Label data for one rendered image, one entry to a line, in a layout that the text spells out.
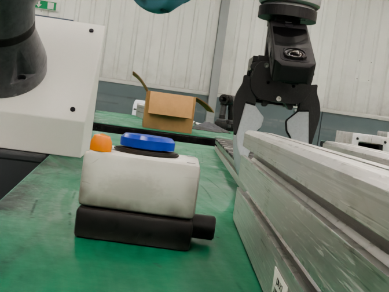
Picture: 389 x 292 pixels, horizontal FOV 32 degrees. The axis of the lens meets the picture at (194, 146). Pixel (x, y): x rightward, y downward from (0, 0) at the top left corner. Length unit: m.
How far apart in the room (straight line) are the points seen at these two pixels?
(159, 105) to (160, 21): 8.96
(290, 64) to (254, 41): 11.11
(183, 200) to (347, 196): 0.25
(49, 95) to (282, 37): 0.44
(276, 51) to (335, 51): 11.48
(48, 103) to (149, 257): 0.66
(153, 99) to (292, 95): 1.93
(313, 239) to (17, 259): 0.19
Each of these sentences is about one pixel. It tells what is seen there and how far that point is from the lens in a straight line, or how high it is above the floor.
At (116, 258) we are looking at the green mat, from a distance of 0.42.
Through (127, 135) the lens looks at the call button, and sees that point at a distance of 0.48.
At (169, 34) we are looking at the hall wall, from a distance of 11.62.
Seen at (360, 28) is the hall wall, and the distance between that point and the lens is 12.40.
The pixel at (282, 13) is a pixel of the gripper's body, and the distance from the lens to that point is 0.80.
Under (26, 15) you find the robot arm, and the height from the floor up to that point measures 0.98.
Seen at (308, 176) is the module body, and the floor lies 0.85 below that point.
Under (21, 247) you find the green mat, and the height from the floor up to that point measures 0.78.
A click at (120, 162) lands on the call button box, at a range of 0.45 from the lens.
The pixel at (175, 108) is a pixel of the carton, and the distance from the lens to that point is 2.70.
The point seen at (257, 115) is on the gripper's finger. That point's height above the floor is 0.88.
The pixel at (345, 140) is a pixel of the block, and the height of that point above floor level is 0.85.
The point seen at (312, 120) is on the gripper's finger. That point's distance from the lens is 0.81.
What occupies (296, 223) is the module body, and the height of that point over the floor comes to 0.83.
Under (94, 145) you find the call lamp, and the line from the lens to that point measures 0.46.
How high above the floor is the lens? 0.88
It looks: 3 degrees down
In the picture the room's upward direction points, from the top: 8 degrees clockwise
